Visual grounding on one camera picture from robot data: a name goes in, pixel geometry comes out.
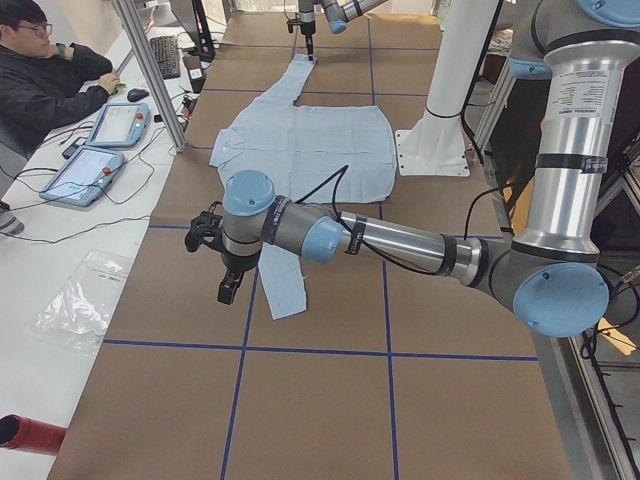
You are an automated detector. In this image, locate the light blue button shirt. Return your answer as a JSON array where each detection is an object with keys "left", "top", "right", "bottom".
[{"left": 210, "top": 54, "right": 397, "bottom": 319}]

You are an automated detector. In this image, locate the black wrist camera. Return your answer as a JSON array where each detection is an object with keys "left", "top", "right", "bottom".
[{"left": 184, "top": 201, "right": 223, "bottom": 253}]

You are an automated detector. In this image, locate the black keyboard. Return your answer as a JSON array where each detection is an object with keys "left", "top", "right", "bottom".
[{"left": 149, "top": 35, "right": 181, "bottom": 79}]

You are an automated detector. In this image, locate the aluminium frame post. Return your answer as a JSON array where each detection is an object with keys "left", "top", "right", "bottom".
[{"left": 112, "top": 0, "right": 186, "bottom": 153}]

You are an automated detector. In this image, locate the black computer mouse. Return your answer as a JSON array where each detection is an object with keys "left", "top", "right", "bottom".
[{"left": 126, "top": 88, "right": 149, "bottom": 102}]

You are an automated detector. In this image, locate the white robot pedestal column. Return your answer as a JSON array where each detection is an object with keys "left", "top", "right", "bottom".
[{"left": 396, "top": 0, "right": 501, "bottom": 177}]

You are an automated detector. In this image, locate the green small object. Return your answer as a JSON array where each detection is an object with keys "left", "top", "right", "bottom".
[{"left": 112, "top": 83, "right": 126, "bottom": 95}]

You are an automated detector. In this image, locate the red cylinder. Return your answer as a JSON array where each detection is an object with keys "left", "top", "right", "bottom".
[{"left": 1, "top": 414, "right": 67, "bottom": 456}]

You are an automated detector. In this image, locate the black monitor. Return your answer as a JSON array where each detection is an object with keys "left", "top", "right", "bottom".
[{"left": 169, "top": 0, "right": 216, "bottom": 63}]

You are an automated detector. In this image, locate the seated person in black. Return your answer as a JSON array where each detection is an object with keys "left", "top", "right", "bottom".
[{"left": 1, "top": 1, "right": 120, "bottom": 157}]

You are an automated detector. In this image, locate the upper teach pendant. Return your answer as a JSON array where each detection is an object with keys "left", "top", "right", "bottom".
[{"left": 85, "top": 102, "right": 150, "bottom": 149}]

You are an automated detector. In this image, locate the lower teach pendant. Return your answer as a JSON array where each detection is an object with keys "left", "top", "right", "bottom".
[{"left": 39, "top": 146, "right": 125, "bottom": 207}]

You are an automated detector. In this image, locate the clear plastic bag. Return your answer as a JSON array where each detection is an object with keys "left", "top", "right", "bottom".
[{"left": 27, "top": 250, "right": 134, "bottom": 357}]

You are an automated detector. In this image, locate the teach pendant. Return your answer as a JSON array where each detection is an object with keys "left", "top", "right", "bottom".
[
  {"left": 85, "top": 102, "right": 150, "bottom": 149},
  {"left": 39, "top": 146, "right": 125, "bottom": 207}
]

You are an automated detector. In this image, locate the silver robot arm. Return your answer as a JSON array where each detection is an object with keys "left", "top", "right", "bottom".
[
  {"left": 212, "top": 1, "right": 639, "bottom": 337},
  {"left": 287, "top": 0, "right": 385, "bottom": 61}
]

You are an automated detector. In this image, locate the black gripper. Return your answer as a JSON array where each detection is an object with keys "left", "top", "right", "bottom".
[
  {"left": 297, "top": 9, "right": 316, "bottom": 61},
  {"left": 217, "top": 245, "right": 260, "bottom": 305}
]

